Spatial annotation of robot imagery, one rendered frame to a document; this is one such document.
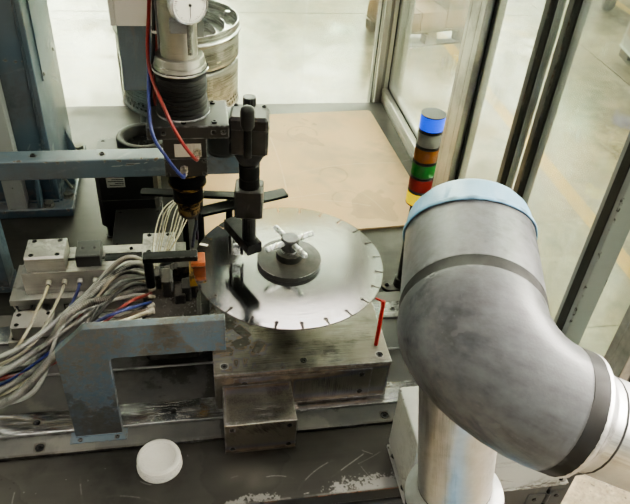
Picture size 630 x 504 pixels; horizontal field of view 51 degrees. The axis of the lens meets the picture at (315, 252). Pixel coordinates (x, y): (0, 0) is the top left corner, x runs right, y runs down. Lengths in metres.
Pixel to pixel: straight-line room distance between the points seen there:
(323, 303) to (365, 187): 0.70
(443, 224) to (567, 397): 0.17
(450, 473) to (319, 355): 0.45
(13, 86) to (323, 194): 0.74
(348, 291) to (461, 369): 0.66
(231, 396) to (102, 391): 0.20
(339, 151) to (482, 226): 1.37
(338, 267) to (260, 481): 0.37
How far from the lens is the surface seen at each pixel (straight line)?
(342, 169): 1.81
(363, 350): 1.16
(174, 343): 1.02
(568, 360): 0.49
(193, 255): 1.13
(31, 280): 1.35
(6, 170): 1.32
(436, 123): 1.21
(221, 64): 1.68
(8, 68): 1.55
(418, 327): 0.49
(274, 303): 1.08
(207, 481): 1.12
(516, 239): 0.55
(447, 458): 0.73
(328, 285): 1.12
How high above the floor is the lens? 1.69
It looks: 38 degrees down
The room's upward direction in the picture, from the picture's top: 5 degrees clockwise
